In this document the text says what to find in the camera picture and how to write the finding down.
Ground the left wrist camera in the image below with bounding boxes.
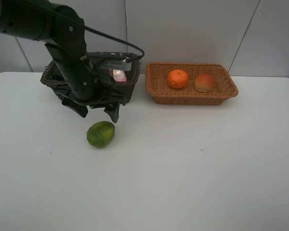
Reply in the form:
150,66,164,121
88,52,138,71

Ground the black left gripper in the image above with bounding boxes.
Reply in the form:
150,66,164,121
45,43,125,123

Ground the orange wicker basket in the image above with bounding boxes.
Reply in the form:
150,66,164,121
145,62,238,105

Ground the pink lotion bottle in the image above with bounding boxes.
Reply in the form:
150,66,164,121
110,69,127,82

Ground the dark brown wicker basket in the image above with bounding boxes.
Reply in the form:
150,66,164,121
40,52,140,102

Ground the red yellow peach fruit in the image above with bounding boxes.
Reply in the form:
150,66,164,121
195,74,215,93

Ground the green lime fruit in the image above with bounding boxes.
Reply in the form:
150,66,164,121
86,121,115,148

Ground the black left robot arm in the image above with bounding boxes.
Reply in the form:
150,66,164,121
0,0,128,122

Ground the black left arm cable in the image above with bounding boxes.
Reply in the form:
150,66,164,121
21,0,145,80

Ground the orange mandarin fruit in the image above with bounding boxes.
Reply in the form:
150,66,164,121
167,69,189,90

